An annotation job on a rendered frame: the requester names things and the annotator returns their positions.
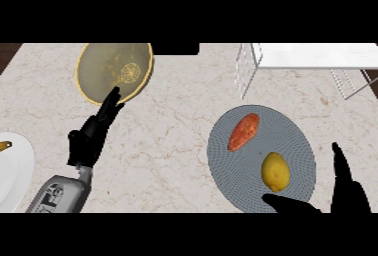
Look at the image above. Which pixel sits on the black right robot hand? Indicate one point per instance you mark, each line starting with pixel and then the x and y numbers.
pixel 347 196

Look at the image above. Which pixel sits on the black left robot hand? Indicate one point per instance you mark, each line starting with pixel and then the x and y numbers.
pixel 88 140

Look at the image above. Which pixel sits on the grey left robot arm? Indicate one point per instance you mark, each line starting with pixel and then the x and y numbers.
pixel 60 195

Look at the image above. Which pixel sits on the yellow lemon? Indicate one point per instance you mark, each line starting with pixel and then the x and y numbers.
pixel 274 171

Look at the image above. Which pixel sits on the round grey placemat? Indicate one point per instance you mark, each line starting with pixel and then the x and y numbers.
pixel 240 166

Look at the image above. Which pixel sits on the white plate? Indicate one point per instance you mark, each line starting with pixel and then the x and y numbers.
pixel 14 173

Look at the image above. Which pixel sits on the olive plate with yellow rim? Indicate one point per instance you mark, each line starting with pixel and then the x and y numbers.
pixel 104 71

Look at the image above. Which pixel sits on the orange sweet potato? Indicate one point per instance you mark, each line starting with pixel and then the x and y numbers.
pixel 243 131

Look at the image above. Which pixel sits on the black block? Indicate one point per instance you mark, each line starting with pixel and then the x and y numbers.
pixel 177 48

